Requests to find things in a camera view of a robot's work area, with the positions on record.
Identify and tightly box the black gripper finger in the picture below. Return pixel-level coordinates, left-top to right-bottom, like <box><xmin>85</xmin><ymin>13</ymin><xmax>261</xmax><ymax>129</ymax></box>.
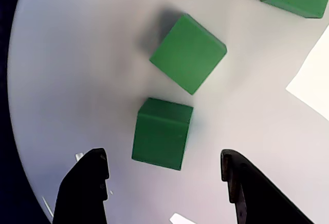
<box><xmin>220</xmin><ymin>148</ymin><xmax>314</xmax><ymax>224</ymax></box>
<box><xmin>52</xmin><ymin>147</ymin><xmax>111</xmax><ymax>224</ymax></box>

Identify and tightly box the white round plate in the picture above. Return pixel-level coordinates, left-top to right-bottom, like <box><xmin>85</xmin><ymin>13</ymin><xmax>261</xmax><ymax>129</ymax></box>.
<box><xmin>7</xmin><ymin>0</ymin><xmax>329</xmax><ymax>224</ymax></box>

